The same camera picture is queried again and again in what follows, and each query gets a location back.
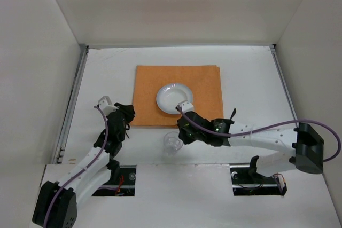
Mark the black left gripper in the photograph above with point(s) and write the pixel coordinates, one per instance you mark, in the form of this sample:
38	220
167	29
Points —
126	110

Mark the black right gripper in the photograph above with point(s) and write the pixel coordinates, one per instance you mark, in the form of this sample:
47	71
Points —
184	128

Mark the clear plastic cup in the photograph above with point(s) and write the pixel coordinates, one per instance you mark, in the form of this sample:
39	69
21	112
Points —
172	143

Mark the white round plate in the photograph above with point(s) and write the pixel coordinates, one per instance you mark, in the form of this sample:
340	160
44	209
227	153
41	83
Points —
170	95

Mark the black plastic knife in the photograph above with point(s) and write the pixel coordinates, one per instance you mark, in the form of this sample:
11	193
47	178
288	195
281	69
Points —
233	113

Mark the orange cloth placemat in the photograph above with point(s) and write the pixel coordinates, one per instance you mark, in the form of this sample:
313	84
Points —
203	81

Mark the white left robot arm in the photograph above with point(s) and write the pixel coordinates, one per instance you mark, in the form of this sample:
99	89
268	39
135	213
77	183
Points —
58	202

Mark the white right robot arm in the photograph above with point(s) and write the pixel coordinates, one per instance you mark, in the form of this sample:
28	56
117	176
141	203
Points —
300	148

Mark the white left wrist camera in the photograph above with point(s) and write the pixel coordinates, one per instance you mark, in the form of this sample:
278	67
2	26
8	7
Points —
106	106

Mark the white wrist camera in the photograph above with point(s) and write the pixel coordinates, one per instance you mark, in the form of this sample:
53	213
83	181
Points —
185	107
106	106

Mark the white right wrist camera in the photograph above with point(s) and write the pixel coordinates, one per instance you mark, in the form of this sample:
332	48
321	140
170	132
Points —
185	107

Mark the left aluminium table rail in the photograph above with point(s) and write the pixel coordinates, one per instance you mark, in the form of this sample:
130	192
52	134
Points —
60	144

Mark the aluminium table rail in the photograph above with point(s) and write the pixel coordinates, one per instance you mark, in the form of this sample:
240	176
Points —
60	144
284	85

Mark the right aluminium table rail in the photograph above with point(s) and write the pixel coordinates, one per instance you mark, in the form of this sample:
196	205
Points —
284	85

